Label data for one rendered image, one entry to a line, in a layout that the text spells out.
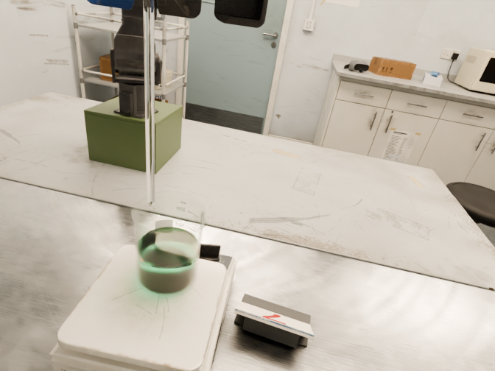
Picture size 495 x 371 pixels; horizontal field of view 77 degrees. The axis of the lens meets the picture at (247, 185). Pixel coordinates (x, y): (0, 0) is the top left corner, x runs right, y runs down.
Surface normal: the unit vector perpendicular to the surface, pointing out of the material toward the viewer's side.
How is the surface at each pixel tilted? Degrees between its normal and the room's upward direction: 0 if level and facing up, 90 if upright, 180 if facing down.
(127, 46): 97
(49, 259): 0
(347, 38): 90
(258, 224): 0
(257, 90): 90
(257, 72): 90
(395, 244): 0
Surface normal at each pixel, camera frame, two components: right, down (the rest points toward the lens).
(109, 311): 0.15, -0.85
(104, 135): -0.17, 0.47
